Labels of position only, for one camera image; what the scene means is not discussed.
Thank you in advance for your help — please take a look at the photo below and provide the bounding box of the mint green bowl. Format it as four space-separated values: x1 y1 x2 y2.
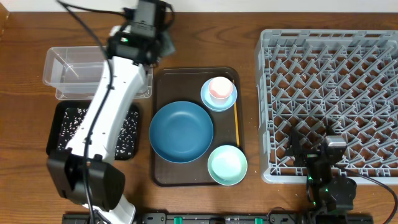
207 145 248 186

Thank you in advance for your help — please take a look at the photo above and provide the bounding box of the dark blue plate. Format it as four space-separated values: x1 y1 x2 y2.
149 101 214 164

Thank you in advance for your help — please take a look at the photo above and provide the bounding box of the white rice pile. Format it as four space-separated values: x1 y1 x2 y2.
56 108 139 161

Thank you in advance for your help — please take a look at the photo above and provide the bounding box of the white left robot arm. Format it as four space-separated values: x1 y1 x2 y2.
47 1 175 223

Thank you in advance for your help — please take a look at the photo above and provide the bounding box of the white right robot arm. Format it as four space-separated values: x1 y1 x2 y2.
285 129 357 215

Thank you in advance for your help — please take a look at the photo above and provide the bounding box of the grey plastic dishwasher rack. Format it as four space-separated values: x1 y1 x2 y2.
255 29 397 185

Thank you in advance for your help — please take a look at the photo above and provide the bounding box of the clear plastic waste bin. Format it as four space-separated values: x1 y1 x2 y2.
42 45 154 101

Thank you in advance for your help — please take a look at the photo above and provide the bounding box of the brown plastic serving tray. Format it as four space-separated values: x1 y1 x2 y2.
151 67 244 187

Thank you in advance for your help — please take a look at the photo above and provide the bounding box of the wooden chopstick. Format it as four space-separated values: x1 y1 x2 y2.
234 98 240 148

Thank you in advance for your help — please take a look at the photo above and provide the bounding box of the light blue saucer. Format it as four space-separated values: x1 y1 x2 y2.
200 78 238 112

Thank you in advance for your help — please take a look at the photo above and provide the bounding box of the pink cup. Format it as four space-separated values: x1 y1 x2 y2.
209 77 233 100

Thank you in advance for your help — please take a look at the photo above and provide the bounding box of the black rectangular tray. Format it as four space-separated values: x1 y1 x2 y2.
46 101 140 161

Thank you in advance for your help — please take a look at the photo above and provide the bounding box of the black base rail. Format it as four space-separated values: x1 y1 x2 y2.
61 213 374 224

